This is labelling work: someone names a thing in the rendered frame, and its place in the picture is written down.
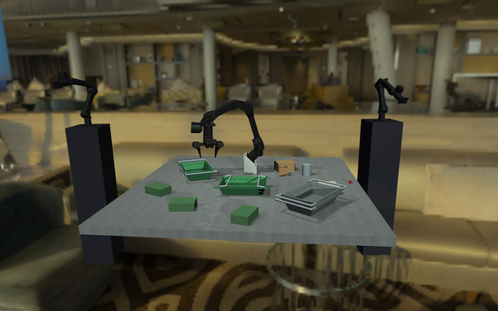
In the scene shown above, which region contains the green rectangular block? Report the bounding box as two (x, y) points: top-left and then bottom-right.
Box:
(231, 205), (259, 226)
(168, 197), (197, 212)
(145, 182), (172, 197)

